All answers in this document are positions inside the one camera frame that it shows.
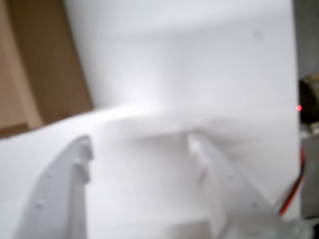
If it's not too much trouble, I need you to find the red black servo wire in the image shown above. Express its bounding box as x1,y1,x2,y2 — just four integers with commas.
278,146,307,218

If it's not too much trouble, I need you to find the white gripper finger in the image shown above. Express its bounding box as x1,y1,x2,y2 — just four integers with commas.
12,135,94,239
186,133,283,239

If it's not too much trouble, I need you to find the black device with red light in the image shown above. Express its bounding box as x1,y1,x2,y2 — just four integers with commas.
298,72,319,126

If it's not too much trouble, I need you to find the brown cardboard box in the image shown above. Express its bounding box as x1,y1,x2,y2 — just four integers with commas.
0,0,94,140

